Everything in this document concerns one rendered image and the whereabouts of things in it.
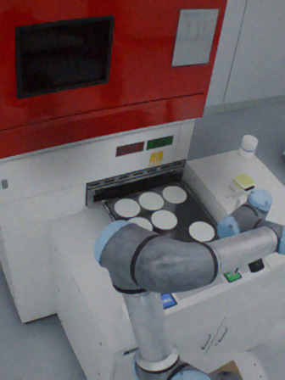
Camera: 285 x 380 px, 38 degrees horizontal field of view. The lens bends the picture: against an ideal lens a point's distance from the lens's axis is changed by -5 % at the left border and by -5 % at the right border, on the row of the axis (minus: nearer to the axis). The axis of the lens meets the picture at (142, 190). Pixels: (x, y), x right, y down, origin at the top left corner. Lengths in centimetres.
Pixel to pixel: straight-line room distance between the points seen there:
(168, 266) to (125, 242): 11
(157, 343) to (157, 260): 31
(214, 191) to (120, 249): 95
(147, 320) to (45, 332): 144
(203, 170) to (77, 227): 57
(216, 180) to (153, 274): 105
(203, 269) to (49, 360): 159
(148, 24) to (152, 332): 89
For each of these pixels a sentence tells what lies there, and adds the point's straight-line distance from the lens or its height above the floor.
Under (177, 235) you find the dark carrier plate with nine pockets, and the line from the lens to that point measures 166.
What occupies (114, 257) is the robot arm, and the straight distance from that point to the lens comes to 90.
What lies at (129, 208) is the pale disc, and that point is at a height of 90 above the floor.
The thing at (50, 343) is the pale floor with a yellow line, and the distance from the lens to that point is 237.
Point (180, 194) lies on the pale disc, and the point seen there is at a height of 90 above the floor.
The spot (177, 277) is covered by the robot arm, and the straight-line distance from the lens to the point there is 84.
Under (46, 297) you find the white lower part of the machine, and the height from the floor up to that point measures 27.
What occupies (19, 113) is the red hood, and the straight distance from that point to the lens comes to 135.
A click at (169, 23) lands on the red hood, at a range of 140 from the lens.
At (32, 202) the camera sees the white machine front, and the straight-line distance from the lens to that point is 167.
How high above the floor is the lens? 213
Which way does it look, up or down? 43 degrees down
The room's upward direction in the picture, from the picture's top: 9 degrees clockwise
